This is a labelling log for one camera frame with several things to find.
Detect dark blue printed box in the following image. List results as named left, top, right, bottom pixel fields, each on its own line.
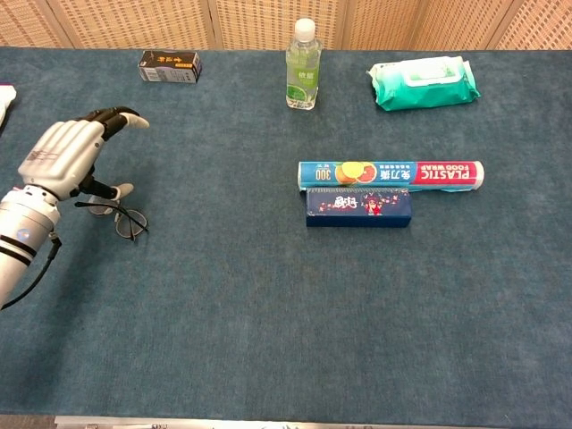
left=305, top=188, right=413, bottom=229

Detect blue felt table cloth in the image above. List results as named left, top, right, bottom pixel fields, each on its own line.
left=0, top=46, right=572, bottom=421

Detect green wet wipes pack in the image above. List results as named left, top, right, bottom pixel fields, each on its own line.
left=366, top=56, right=483, bottom=112

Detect black box with gold print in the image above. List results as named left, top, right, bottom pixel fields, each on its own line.
left=137, top=49, right=204, bottom=85

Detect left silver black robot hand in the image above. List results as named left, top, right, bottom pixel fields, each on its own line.
left=17, top=105, right=151, bottom=202

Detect silver metal rail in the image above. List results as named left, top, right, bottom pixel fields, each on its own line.
left=53, top=415, right=572, bottom=429

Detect white bag with pink edge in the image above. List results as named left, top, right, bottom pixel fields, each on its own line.
left=0, top=83, right=18, bottom=135

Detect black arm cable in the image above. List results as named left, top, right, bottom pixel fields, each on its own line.
left=0, top=230, right=63, bottom=312

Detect woven rattan folding screen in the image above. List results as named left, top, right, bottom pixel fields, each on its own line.
left=0, top=0, right=572, bottom=51

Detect plastic wrap roll box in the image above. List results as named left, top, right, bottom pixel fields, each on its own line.
left=298, top=160, right=486, bottom=193

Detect thin-framed eyeglasses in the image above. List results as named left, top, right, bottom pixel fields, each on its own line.
left=74, top=196, right=150, bottom=242

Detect clear water bottle green label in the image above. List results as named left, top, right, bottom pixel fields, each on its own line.
left=285, top=18, right=323, bottom=112

